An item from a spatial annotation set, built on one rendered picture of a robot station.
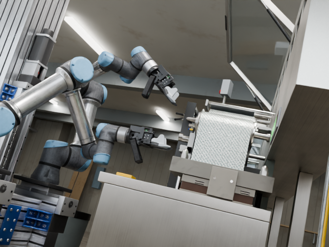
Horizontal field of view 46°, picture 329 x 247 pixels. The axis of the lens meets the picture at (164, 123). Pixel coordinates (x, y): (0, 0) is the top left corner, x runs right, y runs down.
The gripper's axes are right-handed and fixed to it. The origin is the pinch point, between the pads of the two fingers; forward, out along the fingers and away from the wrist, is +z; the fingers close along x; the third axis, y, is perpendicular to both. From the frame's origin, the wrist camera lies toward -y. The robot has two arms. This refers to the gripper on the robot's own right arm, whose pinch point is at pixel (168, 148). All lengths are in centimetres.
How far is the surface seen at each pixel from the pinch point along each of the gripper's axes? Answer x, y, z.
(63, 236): 305, -79, -167
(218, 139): -0.9, 8.5, 21.6
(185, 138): 7.3, 7.8, 5.4
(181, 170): -20.6, -11.1, 11.6
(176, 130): 716, 183, -143
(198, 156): -0.9, -0.6, 14.2
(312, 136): -46, 5, 54
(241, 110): 29, 34, 27
